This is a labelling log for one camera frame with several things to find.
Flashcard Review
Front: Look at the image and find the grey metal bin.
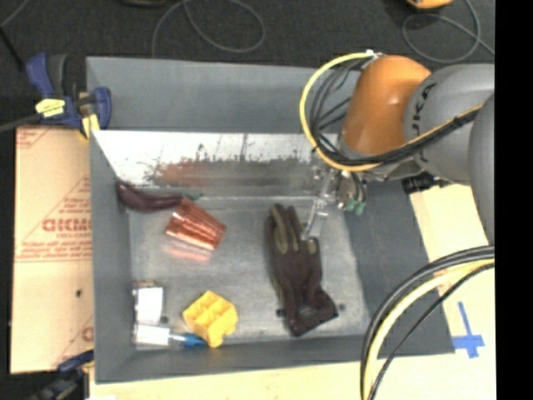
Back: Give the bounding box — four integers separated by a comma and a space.
85, 55, 456, 383

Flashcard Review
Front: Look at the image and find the purple toy eggplant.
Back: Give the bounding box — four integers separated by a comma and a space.
115, 180, 204, 214

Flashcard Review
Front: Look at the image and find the black cylinder on white bracket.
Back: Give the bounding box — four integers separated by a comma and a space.
401, 171, 451, 195

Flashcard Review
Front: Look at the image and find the brown cardboard board red print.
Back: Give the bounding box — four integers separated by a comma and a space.
8, 124, 96, 375

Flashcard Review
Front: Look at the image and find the clear bottle with blue cap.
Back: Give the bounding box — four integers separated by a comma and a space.
132, 323, 208, 348

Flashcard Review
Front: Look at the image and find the dark brown glove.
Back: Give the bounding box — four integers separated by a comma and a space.
263, 202, 340, 338

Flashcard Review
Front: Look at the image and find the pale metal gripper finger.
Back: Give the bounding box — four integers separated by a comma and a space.
305, 201, 321, 241
315, 204, 331, 241

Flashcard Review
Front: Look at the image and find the yellow gridded plastic block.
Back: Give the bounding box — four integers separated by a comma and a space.
182, 290, 240, 349

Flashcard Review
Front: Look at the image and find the clear box with white label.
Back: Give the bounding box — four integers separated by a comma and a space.
132, 281, 168, 327

